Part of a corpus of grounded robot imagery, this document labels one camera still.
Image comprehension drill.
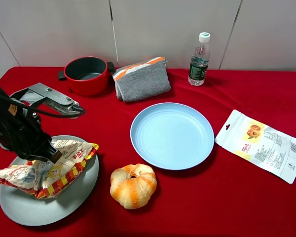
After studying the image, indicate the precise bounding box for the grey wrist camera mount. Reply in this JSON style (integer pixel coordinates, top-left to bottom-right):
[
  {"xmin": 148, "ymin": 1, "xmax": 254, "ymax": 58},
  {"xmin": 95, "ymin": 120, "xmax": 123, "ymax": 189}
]
[{"xmin": 10, "ymin": 82, "xmax": 84, "ymax": 118}]

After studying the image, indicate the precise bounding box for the grey green oval plate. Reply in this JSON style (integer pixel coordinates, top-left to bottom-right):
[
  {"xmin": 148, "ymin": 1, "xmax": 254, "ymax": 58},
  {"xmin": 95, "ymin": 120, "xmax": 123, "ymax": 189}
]
[{"xmin": 0, "ymin": 135, "xmax": 100, "ymax": 227}]

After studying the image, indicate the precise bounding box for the light blue round plate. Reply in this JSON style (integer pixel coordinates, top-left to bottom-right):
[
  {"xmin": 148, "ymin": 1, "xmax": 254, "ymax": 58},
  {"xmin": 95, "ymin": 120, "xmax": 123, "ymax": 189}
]
[{"xmin": 130, "ymin": 102, "xmax": 215, "ymax": 170}]

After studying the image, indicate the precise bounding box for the red cooking pot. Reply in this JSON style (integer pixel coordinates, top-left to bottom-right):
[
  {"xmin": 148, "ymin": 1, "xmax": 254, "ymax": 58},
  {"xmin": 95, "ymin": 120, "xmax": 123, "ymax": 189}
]
[{"xmin": 58, "ymin": 56, "xmax": 115, "ymax": 96}]

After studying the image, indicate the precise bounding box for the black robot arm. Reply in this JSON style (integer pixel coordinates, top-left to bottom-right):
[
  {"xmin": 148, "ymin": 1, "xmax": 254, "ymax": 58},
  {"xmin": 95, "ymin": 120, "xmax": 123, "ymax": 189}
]
[{"xmin": 0, "ymin": 87, "xmax": 62, "ymax": 163}]

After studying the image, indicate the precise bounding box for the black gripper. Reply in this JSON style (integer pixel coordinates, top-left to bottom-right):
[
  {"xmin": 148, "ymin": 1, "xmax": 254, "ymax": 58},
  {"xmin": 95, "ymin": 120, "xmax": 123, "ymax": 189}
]
[{"xmin": 0, "ymin": 109, "xmax": 62, "ymax": 163}]

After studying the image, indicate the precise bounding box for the grey folded towel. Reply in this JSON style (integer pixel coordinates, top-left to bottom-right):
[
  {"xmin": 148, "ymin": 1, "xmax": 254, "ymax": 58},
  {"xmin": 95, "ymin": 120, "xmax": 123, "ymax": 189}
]
[{"xmin": 112, "ymin": 56, "xmax": 171, "ymax": 102}]

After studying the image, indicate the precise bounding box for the red tablecloth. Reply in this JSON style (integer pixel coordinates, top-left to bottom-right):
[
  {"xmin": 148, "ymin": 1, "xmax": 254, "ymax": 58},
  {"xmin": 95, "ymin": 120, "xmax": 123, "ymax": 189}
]
[{"xmin": 0, "ymin": 67, "xmax": 296, "ymax": 237}]

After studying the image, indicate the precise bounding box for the white dried fruit pouch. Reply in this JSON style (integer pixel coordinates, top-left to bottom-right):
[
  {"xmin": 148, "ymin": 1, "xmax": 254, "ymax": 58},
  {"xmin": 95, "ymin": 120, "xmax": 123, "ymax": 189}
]
[{"xmin": 215, "ymin": 110, "xmax": 296, "ymax": 184}]

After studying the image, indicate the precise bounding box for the clear plastic water bottle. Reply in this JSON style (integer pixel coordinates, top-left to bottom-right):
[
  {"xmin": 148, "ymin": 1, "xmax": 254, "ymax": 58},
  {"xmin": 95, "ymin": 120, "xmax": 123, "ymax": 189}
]
[{"xmin": 188, "ymin": 32, "xmax": 211, "ymax": 86}]

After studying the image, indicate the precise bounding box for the orange white bread bun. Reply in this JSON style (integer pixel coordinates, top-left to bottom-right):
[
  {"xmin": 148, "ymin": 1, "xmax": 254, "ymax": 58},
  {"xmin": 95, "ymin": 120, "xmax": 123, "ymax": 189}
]
[{"xmin": 110, "ymin": 163, "xmax": 157, "ymax": 209}]

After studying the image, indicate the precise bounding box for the yellow red snack bag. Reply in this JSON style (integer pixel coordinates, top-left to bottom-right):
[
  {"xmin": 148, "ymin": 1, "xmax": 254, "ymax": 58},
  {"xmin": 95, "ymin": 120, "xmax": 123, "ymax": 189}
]
[{"xmin": 0, "ymin": 139, "xmax": 99, "ymax": 198}]

